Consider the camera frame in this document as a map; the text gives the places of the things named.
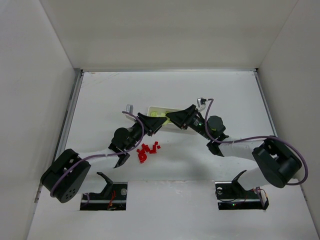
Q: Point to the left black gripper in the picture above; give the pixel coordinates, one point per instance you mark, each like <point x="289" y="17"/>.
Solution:
<point x="145" y="124"/>

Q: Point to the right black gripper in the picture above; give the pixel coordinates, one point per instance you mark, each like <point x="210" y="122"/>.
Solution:
<point x="190" y="118"/>

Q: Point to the lime green 2x2 lego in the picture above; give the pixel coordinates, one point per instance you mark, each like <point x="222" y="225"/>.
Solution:
<point x="154" y="113"/>

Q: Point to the white three-compartment tray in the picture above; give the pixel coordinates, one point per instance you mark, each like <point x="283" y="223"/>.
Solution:
<point x="170" y="127"/>

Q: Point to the lime green long lego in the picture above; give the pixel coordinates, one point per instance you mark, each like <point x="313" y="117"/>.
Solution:
<point x="166" y="122"/>

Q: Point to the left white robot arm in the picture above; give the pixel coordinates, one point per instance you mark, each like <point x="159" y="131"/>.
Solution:
<point x="63" y="179"/>

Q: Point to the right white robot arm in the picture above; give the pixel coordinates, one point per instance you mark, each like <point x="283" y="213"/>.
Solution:
<point x="276" y="162"/>

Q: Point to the red lego pile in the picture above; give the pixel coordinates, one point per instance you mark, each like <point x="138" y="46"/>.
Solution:
<point x="145" y="150"/>

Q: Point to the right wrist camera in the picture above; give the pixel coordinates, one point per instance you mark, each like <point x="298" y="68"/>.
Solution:
<point x="201" y="102"/>

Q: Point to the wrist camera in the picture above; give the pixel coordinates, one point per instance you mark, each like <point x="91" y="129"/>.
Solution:
<point x="201" y="102"/>
<point x="129" y="108"/>

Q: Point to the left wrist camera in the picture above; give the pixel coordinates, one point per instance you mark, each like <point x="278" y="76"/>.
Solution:
<point x="129" y="108"/>

